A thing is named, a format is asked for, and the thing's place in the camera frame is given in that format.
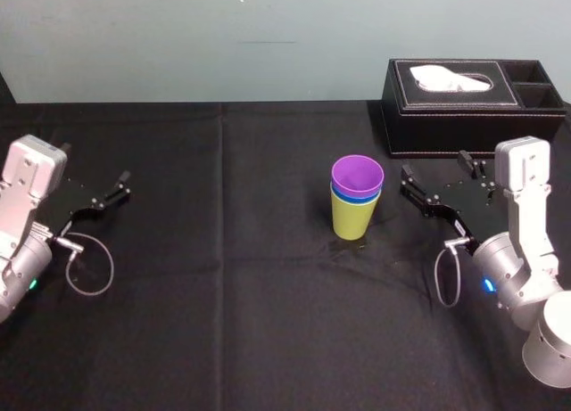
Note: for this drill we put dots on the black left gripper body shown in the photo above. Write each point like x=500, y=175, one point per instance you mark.
x=67, y=201

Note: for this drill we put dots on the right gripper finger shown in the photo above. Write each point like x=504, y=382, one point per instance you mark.
x=478, y=172
x=415, y=188

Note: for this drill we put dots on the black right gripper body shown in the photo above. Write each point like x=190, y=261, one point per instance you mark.
x=473, y=210

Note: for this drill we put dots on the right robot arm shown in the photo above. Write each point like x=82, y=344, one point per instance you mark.
x=526, y=259

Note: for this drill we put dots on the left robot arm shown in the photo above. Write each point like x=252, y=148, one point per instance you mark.
x=22, y=197

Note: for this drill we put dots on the black leather tissue box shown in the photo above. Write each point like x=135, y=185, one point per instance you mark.
x=446, y=125

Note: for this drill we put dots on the purple plastic cup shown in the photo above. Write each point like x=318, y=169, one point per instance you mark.
x=357, y=177

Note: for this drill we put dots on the yellow-green plastic cup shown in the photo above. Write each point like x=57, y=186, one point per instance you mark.
x=350, y=219

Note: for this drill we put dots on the blue plastic cup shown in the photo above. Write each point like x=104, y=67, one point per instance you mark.
x=339, y=195

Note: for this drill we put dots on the white tissue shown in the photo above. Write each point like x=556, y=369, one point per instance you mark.
x=439, y=80

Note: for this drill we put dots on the black table cloth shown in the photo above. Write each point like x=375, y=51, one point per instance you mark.
x=232, y=322

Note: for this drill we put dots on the pale wall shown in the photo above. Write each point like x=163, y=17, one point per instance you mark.
x=223, y=36

